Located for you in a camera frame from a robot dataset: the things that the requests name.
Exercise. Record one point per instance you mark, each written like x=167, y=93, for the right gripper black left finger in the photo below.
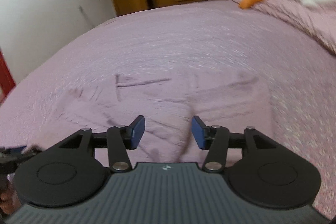
x=122, y=138

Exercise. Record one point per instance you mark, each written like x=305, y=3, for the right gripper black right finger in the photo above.
x=214, y=140

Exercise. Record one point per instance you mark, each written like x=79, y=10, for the pink knitted sweater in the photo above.
x=168, y=102

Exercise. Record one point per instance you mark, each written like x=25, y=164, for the person's left hand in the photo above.
x=9, y=199

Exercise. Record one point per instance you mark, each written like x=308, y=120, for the pink floral bed sheet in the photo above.
x=215, y=37

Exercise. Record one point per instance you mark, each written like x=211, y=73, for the pink checked ruffled quilt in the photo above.
x=318, y=22

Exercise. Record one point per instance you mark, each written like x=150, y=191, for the red object at wall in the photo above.
x=6, y=80

